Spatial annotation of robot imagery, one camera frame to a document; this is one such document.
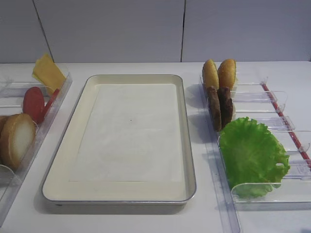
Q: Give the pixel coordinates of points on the bun slice with white face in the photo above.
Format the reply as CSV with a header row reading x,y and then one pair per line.
x,y
17,135

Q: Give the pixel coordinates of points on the brown meat patty left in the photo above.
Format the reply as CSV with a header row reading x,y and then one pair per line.
x,y
214,108

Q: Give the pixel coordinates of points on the brown meat patty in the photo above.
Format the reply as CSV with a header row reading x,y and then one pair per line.
x,y
226,105
214,108

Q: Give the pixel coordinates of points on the brown meat patty right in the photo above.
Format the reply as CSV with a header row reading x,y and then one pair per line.
x,y
226,105

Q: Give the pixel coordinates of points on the red tomato slice thin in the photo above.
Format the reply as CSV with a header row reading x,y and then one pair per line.
x,y
49,103

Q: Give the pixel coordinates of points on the green lettuce leaf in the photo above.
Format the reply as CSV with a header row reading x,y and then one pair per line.
x,y
255,161

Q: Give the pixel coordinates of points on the yellow cheese slices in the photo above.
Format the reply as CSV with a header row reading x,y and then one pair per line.
x,y
48,73

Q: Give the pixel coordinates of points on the red tomato slice thick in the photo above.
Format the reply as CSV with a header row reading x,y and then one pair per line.
x,y
33,104

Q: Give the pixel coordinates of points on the white paper tray liner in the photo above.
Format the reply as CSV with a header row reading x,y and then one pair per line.
x,y
132,135

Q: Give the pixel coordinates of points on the cream metal baking tray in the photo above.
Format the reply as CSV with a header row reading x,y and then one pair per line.
x,y
60,189

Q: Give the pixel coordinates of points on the bun half left on right rack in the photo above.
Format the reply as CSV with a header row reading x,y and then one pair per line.
x,y
210,74

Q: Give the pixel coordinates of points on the bun half on rack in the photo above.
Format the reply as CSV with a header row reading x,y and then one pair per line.
x,y
227,73
210,74

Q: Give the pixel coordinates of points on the clear acrylic rack right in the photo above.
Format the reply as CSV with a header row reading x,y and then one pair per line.
x,y
256,101

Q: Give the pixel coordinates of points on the clear acrylic rack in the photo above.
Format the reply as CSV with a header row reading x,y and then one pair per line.
x,y
256,101
15,80

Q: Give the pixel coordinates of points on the clear acrylic rack left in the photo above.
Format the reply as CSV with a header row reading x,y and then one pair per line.
x,y
15,80

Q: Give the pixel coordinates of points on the bun slice rear brown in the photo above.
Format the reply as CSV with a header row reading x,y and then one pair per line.
x,y
3,120

